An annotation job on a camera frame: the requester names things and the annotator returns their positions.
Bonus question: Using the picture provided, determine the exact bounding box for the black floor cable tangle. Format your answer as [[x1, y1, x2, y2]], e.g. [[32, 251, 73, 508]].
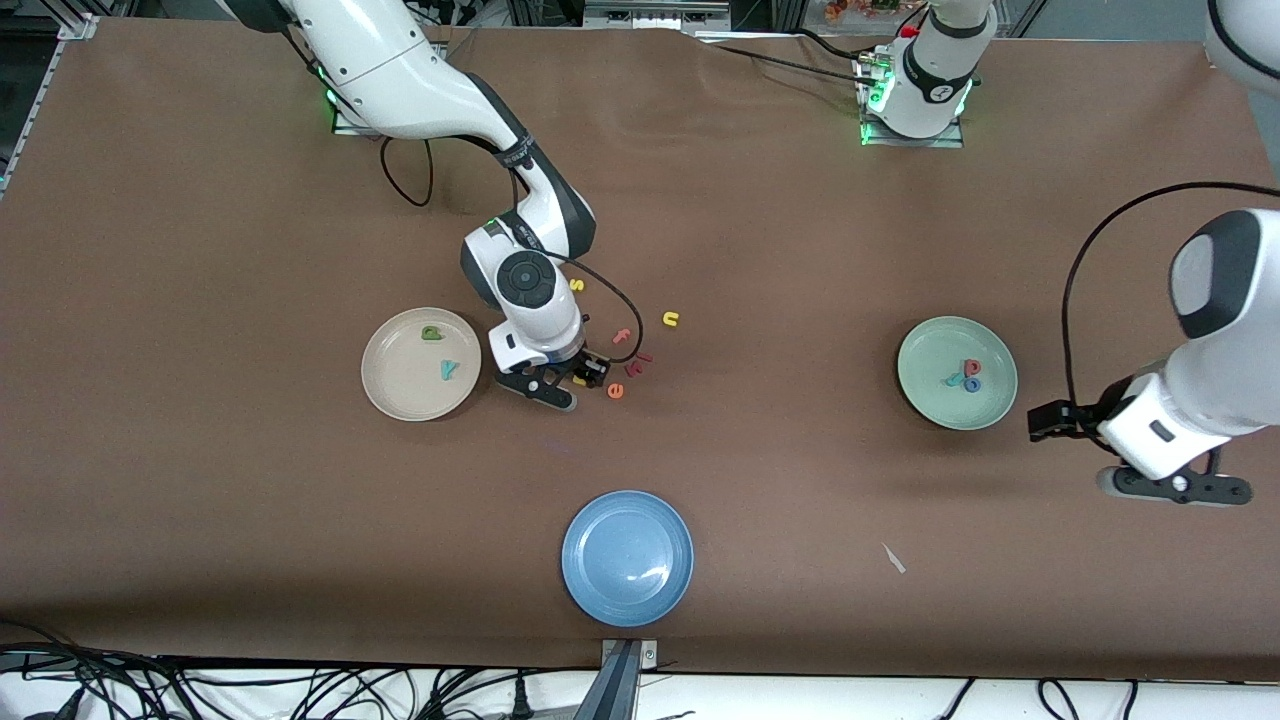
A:
[[0, 620, 601, 720]]

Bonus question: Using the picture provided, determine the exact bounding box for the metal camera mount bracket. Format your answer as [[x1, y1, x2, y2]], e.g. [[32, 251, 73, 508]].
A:
[[575, 638, 661, 720]]

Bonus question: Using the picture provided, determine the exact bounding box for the beige round plate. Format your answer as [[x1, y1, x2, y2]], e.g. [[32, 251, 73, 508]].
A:
[[361, 307, 483, 422]]

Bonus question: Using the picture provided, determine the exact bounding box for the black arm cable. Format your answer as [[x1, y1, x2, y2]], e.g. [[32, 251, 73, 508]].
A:
[[1060, 182, 1280, 411], [378, 135, 646, 363]]

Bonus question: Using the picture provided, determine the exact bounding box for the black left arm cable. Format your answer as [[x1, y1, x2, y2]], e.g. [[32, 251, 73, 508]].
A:
[[1060, 182, 1280, 411]]

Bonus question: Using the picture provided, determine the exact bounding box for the green round plate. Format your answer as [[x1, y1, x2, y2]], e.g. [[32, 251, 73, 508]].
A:
[[897, 316, 1019, 432]]

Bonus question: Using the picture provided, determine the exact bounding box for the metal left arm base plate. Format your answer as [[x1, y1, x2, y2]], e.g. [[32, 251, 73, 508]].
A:
[[858, 50, 966, 149]]

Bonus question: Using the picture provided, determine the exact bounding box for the brown table cover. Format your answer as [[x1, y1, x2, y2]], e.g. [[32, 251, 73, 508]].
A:
[[0, 18, 1280, 683]]

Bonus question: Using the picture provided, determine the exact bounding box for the black cable across table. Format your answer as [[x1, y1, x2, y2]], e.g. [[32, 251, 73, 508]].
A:
[[690, 30, 881, 91]]

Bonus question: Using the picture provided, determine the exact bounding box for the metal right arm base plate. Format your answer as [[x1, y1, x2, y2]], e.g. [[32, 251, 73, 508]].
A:
[[330, 90, 386, 136]]

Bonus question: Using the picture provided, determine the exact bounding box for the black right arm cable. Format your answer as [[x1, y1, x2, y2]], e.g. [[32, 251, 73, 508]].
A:
[[378, 135, 646, 363]]

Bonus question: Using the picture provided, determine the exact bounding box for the aluminium table frame rail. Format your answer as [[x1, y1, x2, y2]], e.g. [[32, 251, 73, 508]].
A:
[[0, 12, 101, 196]]

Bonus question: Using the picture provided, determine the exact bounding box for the silver power strip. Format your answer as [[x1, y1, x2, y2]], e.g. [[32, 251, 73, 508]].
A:
[[583, 0, 733, 29]]

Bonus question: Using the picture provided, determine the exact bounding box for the blue round plate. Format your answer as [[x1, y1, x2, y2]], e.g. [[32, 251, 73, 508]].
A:
[[561, 490, 695, 628]]

